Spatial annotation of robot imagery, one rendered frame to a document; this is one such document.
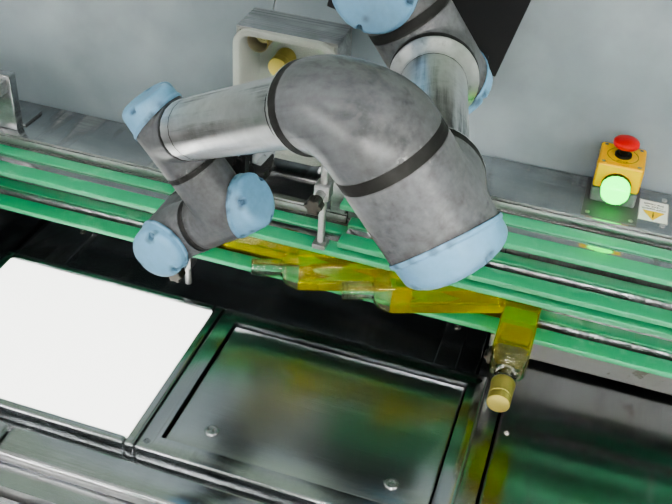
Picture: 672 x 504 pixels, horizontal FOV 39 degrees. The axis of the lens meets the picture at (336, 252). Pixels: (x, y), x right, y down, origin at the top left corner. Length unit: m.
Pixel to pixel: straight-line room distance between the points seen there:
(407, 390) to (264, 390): 0.23
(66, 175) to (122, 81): 0.21
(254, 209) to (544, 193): 0.54
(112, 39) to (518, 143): 0.74
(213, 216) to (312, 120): 0.38
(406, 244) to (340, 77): 0.16
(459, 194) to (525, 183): 0.70
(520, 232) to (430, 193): 0.64
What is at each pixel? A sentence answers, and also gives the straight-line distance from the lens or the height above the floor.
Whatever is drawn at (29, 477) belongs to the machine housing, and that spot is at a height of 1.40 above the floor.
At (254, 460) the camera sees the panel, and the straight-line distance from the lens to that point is 1.44.
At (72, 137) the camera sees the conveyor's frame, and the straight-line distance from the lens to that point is 1.82.
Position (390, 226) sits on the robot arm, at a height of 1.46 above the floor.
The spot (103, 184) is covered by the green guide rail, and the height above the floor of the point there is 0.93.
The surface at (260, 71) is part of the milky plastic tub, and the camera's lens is 1.65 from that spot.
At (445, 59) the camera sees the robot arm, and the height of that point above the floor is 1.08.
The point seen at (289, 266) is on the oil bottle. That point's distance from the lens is 1.54.
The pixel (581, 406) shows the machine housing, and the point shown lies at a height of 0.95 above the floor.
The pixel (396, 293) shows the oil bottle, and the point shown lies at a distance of 1.51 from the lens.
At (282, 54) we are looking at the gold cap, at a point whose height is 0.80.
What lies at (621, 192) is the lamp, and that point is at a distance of 1.51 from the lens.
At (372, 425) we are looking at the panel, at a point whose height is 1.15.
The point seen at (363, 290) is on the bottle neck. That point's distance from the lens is 1.52.
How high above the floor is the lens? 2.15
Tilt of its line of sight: 50 degrees down
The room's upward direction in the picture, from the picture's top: 151 degrees counter-clockwise
